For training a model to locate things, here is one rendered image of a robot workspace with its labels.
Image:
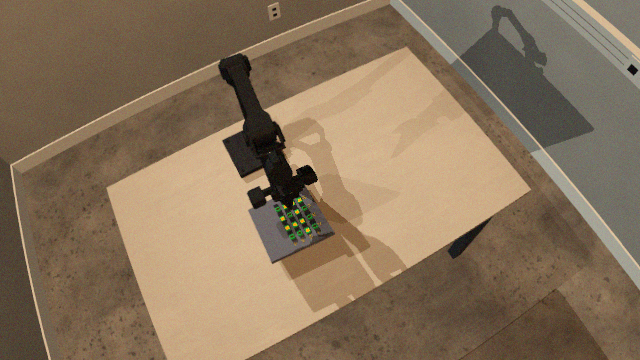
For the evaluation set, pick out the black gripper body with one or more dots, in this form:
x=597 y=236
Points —
x=257 y=198

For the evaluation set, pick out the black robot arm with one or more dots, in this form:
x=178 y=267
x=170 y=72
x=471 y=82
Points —
x=260 y=130

